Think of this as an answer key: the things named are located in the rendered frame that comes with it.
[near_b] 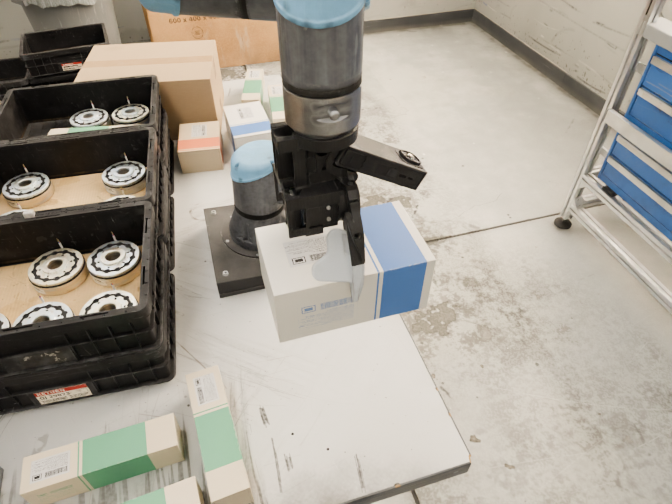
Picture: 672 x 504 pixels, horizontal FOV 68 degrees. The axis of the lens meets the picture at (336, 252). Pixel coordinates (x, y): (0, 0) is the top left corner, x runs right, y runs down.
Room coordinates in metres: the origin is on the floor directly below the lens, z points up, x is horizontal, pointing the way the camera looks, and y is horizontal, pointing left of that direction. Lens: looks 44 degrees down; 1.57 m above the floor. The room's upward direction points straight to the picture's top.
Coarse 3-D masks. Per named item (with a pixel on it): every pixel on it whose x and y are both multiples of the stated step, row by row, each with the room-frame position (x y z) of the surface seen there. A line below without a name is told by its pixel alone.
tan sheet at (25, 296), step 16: (0, 272) 0.70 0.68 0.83; (16, 272) 0.70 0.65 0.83; (0, 288) 0.65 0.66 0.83; (16, 288) 0.65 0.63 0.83; (32, 288) 0.65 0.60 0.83; (80, 288) 0.65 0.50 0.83; (96, 288) 0.65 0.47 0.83; (112, 288) 0.65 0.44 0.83; (128, 288) 0.65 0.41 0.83; (0, 304) 0.61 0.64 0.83; (16, 304) 0.61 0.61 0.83; (32, 304) 0.61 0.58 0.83; (80, 304) 0.61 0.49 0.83
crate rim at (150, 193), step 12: (108, 132) 1.07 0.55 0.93; (120, 132) 1.07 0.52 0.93; (132, 132) 1.07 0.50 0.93; (0, 144) 1.02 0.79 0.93; (12, 144) 1.02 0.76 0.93; (24, 144) 1.02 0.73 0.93; (36, 144) 1.02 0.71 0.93; (156, 144) 1.04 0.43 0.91; (156, 156) 1.00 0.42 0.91; (156, 168) 0.95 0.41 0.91; (84, 204) 0.79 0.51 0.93; (96, 204) 0.79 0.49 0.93; (108, 204) 0.79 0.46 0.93; (0, 216) 0.75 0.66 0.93; (12, 216) 0.75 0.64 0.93
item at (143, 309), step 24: (48, 216) 0.76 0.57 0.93; (72, 216) 0.76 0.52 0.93; (144, 216) 0.75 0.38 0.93; (144, 240) 0.68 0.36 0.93; (144, 264) 0.62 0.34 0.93; (144, 288) 0.56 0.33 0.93; (96, 312) 0.51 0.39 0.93; (120, 312) 0.51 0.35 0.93; (144, 312) 0.52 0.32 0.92; (0, 336) 0.47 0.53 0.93; (24, 336) 0.47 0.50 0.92; (48, 336) 0.48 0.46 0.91
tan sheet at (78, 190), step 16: (80, 176) 1.03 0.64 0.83; (96, 176) 1.03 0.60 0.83; (64, 192) 0.96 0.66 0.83; (80, 192) 0.96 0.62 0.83; (96, 192) 0.96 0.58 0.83; (144, 192) 0.96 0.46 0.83; (0, 208) 0.90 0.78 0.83; (16, 208) 0.90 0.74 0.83; (32, 208) 0.90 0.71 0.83; (48, 208) 0.90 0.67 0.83
